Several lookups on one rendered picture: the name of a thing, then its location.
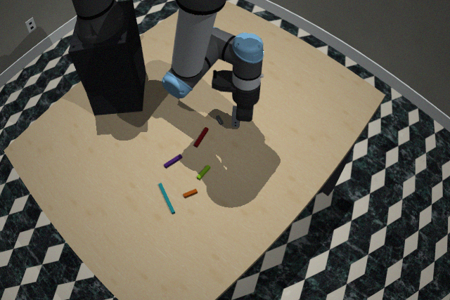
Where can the lime green rod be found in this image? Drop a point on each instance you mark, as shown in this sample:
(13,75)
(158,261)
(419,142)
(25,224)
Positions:
(203,172)

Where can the grey rod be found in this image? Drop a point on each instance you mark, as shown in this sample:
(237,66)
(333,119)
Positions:
(219,120)

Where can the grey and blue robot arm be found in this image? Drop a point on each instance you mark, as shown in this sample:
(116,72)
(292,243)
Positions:
(197,44)

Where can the turquoise rod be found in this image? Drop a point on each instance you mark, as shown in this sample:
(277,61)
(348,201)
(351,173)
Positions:
(166,198)

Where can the purple rod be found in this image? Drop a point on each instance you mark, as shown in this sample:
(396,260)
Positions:
(172,161)

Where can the dark red rod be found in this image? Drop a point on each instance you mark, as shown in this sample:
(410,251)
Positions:
(197,143)

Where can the orange rod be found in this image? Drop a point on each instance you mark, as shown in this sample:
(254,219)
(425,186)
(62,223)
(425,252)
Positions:
(188,194)

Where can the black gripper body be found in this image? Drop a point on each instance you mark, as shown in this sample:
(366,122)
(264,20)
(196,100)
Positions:
(244,93)

